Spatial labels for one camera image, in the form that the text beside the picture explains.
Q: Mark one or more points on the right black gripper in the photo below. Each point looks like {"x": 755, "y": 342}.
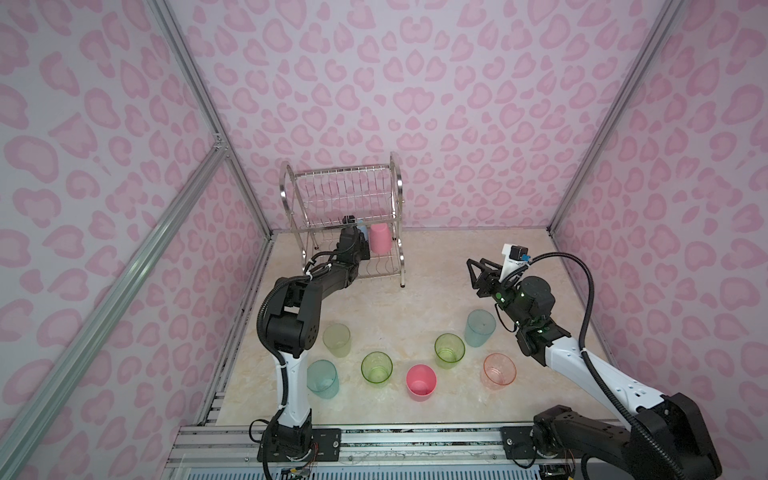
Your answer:
{"x": 489, "y": 277}

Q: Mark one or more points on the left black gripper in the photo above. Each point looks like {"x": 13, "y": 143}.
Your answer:
{"x": 364, "y": 249}

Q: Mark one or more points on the pink plastic cup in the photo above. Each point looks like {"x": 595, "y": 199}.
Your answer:
{"x": 421, "y": 382}
{"x": 380, "y": 239}

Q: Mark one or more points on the green plastic cup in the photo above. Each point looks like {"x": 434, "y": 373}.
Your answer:
{"x": 449, "y": 350}
{"x": 376, "y": 367}

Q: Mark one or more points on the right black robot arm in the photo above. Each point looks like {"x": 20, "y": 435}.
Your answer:
{"x": 661, "y": 436}

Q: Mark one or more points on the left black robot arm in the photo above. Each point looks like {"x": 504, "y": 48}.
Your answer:
{"x": 288, "y": 325}

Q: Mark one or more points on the teal plastic cup right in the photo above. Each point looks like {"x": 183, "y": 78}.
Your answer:
{"x": 480, "y": 326}

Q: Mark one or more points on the teal plastic cup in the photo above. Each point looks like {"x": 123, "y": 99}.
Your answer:
{"x": 480, "y": 326}
{"x": 322, "y": 379}

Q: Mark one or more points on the yellow-green plastic cup left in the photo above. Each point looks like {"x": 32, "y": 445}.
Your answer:
{"x": 337, "y": 339}

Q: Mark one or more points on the clear peach plastic cup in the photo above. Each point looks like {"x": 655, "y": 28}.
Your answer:
{"x": 498, "y": 371}

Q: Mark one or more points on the teal plastic cup left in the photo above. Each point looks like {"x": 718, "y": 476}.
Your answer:
{"x": 322, "y": 379}

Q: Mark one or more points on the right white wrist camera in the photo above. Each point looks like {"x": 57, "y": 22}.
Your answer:
{"x": 515, "y": 257}

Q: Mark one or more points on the chrome wire dish rack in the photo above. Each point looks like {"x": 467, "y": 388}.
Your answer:
{"x": 319, "y": 203}

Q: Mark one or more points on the left aluminium frame beam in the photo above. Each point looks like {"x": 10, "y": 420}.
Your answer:
{"x": 37, "y": 416}

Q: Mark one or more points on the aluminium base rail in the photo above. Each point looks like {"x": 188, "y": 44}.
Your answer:
{"x": 494, "y": 450}

